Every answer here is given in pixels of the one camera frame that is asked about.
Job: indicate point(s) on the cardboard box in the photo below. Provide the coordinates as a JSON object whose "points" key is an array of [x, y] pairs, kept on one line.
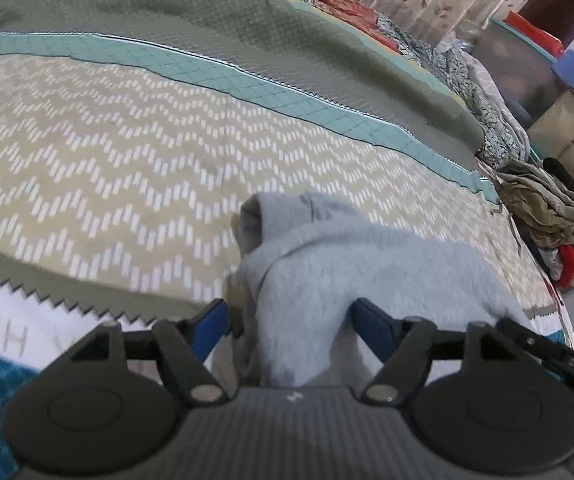
{"points": [[572, 150]]}

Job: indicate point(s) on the grey floral blanket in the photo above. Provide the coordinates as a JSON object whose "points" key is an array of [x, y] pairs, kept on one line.
{"points": [[487, 110]]}

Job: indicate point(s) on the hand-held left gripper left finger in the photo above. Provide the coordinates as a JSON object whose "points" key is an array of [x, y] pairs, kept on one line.
{"points": [[214, 321]]}

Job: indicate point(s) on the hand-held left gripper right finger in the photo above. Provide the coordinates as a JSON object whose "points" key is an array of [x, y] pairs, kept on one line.
{"points": [[373, 326]]}

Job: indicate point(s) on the red orange cushion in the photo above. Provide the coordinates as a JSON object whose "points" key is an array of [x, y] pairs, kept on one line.
{"points": [[537, 32]]}

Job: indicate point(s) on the patterned zigzag bedspread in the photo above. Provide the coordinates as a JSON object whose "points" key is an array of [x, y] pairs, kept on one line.
{"points": [[142, 150]]}

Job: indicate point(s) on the olive crumpled garment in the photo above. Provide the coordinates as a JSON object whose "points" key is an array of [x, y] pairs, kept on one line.
{"points": [[542, 205]]}

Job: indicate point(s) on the red cloth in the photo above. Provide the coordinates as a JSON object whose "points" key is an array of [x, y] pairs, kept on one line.
{"points": [[569, 265]]}

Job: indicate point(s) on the grey sweatshirt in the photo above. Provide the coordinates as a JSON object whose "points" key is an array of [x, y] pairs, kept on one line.
{"points": [[357, 270]]}

